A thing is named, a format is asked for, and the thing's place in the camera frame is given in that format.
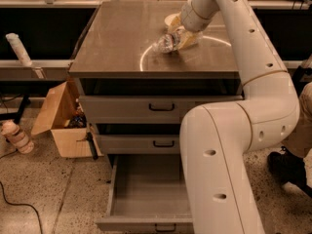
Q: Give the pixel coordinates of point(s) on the clear plastic water bottle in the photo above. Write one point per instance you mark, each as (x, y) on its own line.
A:
(168, 43)

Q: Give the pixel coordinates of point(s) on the black stand with cables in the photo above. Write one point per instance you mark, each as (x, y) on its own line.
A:
(303, 69)

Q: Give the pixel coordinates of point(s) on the grey middle drawer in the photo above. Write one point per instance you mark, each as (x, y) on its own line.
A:
(138, 144)

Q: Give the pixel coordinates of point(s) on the black shoe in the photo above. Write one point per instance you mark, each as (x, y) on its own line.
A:
(287, 168)

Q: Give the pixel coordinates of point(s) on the grey open bottom drawer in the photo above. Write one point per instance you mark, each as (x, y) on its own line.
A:
(147, 195)

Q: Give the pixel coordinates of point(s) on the grey top drawer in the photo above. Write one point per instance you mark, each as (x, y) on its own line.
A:
(143, 109)

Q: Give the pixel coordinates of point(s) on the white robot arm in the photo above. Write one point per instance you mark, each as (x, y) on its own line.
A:
(214, 137)

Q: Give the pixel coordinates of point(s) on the person leg tan trousers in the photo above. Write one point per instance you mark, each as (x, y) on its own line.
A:
(299, 142)

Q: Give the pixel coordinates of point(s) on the white cylindrical tube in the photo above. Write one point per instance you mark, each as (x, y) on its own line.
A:
(19, 49)

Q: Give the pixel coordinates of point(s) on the grey metal drawer cabinet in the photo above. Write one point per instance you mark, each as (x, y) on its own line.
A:
(116, 59)

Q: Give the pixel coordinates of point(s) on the white paper bowl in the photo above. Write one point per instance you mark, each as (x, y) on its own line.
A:
(168, 20)

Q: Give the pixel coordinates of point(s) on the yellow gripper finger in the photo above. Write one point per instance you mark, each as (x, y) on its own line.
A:
(186, 39)
(175, 25)

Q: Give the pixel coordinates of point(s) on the striped cylinder on floor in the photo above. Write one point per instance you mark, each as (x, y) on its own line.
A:
(15, 135)

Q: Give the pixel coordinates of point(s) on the open cardboard box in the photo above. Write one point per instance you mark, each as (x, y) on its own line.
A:
(58, 109)

